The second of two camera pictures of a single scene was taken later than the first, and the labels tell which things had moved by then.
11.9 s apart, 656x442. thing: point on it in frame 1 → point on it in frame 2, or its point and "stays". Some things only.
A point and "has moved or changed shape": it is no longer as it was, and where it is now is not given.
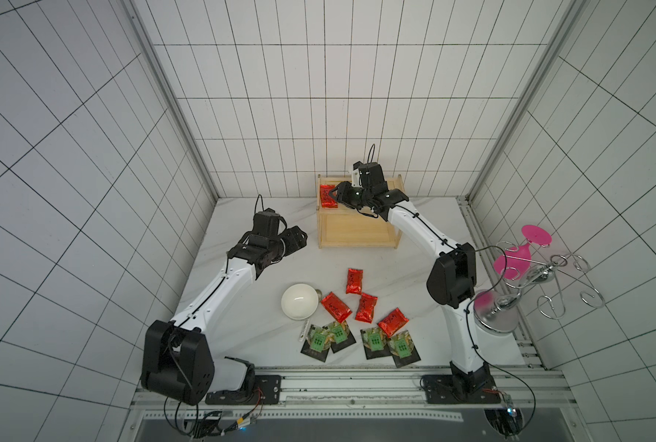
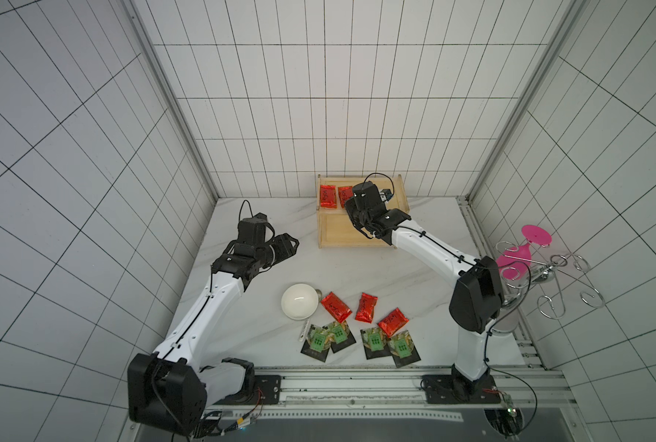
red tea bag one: [326, 199] stays
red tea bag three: [366, 308] stays
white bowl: [299, 301] stays
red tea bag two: [355, 281] has moved or changed shape
